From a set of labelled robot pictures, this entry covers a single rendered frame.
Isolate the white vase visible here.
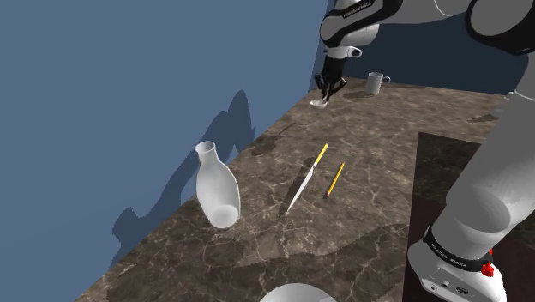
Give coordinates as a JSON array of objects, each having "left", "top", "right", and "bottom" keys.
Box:
[{"left": 194, "top": 141, "right": 242, "bottom": 230}]

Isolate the white spoon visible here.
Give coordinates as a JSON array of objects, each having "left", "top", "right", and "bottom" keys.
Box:
[{"left": 310, "top": 93, "right": 330, "bottom": 110}]

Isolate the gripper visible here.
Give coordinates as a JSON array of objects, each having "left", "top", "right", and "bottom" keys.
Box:
[{"left": 314, "top": 56, "right": 348, "bottom": 103}]

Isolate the yellow-handled knife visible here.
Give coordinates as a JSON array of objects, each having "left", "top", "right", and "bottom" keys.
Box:
[{"left": 286, "top": 143, "right": 329, "bottom": 213}]

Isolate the yellow pencil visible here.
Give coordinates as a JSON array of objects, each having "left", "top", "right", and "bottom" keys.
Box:
[{"left": 325, "top": 161, "right": 346, "bottom": 198}]

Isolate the white bowl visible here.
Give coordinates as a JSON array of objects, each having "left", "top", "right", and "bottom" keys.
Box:
[{"left": 259, "top": 282, "right": 338, "bottom": 302}]

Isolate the white mug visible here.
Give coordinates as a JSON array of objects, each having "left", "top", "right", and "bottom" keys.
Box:
[{"left": 365, "top": 71, "right": 392, "bottom": 95}]

